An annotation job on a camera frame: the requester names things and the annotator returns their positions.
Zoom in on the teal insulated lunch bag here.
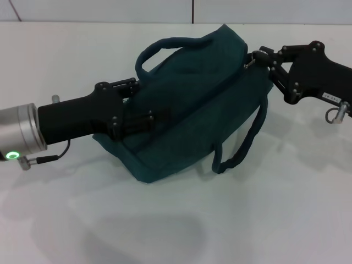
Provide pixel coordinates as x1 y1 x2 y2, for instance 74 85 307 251
92 23 274 184

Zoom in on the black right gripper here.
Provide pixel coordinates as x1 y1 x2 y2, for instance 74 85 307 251
251 40 352 118

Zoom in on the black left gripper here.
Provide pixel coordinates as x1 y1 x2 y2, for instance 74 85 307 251
37 78 172 146

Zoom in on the arm cable with plug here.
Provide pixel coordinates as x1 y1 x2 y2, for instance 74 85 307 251
16 94 72 172
325 101 351 125

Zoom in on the right arm cable with plug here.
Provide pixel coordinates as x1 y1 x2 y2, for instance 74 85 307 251
325 101 351 125

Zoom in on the left arm cable with plug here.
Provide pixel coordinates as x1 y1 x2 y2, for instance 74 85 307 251
16 94 72 172

